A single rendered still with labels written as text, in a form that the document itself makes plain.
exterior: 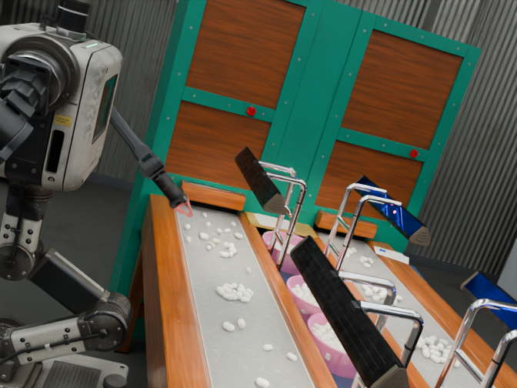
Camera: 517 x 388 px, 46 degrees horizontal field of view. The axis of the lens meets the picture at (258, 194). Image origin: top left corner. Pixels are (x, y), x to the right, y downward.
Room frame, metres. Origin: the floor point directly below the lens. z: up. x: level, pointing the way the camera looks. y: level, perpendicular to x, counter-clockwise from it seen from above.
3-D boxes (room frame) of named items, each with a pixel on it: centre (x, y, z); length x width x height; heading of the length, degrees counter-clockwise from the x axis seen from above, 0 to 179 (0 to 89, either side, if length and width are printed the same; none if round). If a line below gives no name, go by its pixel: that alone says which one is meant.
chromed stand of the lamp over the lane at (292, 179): (2.25, -0.06, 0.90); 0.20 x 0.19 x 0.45; 16
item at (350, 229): (2.36, -0.44, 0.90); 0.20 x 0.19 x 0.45; 16
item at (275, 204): (2.23, 0.02, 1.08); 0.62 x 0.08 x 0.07; 16
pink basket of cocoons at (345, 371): (1.78, -0.41, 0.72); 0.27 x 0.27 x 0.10
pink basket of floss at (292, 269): (2.47, -0.20, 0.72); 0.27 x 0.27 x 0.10
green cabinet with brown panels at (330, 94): (3.03, -0.07, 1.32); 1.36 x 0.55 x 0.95; 106
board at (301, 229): (2.68, -0.14, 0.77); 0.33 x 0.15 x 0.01; 106
